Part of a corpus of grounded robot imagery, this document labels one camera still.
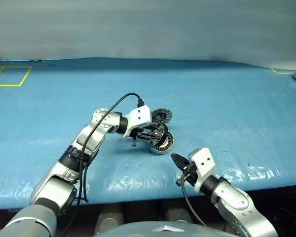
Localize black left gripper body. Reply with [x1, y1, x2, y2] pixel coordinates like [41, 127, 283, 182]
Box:
[129, 126, 151, 147]

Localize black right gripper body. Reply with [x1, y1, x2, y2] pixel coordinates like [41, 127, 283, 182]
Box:
[176, 160, 200, 188]

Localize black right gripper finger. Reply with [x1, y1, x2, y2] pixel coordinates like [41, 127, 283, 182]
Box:
[170, 153, 189, 165]
[172, 157, 187, 171]

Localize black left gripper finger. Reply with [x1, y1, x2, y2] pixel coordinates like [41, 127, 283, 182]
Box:
[140, 129, 162, 136]
[139, 134, 160, 141]

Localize silver spoked rotor disc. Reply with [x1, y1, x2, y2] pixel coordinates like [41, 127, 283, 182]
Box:
[148, 122, 169, 147]

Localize motor stator with copper windings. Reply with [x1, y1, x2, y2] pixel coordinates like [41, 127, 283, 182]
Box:
[147, 130, 175, 156]

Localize silver finned motor end cover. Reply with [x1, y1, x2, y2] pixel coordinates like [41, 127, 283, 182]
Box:
[151, 108, 174, 124]

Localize dark rounded grey shape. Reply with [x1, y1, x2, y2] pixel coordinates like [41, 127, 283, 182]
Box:
[162, 200, 193, 222]
[94, 203, 124, 236]

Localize grey robot torso with emblem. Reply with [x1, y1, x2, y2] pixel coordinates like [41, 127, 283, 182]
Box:
[93, 220, 207, 237]

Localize blue plastic table cover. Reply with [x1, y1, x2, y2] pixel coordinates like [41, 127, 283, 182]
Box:
[0, 57, 296, 210]

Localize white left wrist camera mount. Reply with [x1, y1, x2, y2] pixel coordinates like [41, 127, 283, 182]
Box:
[121, 105, 153, 138]

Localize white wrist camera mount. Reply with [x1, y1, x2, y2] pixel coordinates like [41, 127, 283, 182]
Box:
[187, 147, 217, 194]
[121, 105, 153, 138]

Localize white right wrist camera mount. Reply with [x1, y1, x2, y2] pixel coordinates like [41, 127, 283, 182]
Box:
[187, 147, 217, 194]

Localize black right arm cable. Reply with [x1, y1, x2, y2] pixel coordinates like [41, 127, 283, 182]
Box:
[175, 171, 208, 227]

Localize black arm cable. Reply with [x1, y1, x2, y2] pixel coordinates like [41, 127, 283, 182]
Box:
[75, 92, 146, 204]
[175, 171, 208, 227]

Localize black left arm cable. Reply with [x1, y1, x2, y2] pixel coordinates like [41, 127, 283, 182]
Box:
[75, 92, 146, 204]

